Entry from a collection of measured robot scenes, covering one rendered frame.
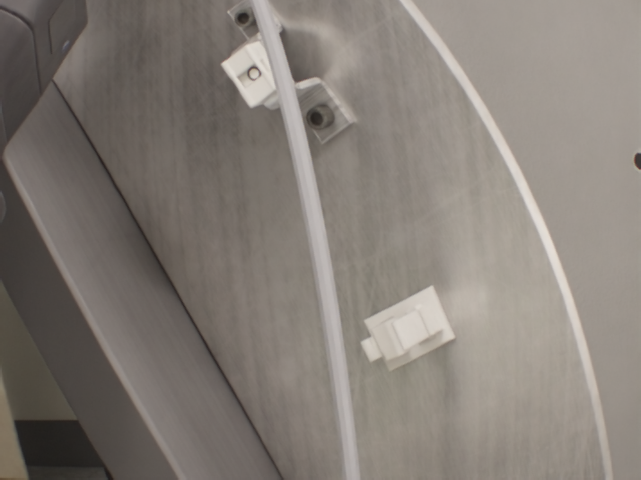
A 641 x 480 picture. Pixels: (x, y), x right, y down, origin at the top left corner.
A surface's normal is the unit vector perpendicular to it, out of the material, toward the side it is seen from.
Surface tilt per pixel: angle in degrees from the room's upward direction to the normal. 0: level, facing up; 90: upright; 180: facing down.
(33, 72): 123
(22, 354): 90
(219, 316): 90
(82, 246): 59
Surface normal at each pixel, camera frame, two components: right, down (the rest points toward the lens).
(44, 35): 0.87, 0.46
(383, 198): -0.47, 0.20
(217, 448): 0.78, -0.37
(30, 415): 0.20, 0.15
